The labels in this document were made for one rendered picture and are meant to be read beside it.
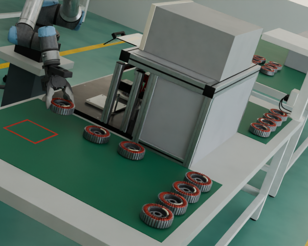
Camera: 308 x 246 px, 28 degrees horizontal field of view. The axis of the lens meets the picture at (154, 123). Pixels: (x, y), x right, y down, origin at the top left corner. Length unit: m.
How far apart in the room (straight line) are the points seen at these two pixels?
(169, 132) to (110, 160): 0.31
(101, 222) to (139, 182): 0.36
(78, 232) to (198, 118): 0.80
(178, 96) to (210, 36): 0.28
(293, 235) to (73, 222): 2.35
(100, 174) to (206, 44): 0.70
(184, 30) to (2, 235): 1.38
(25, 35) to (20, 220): 1.05
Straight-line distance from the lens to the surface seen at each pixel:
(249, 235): 3.88
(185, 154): 2.57
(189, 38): 2.58
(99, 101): 2.91
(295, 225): 4.24
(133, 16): 8.10
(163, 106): 2.56
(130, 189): 2.25
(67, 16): 3.28
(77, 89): 3.03
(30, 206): 2.03
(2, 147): 2.33
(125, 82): 2.82
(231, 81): 2.65
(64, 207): 2.04
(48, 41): 2.66
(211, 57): 2.55
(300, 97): 3.72
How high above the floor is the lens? 1.77
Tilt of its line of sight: 20 degrees down
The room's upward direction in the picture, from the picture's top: 17 degrees clockwise
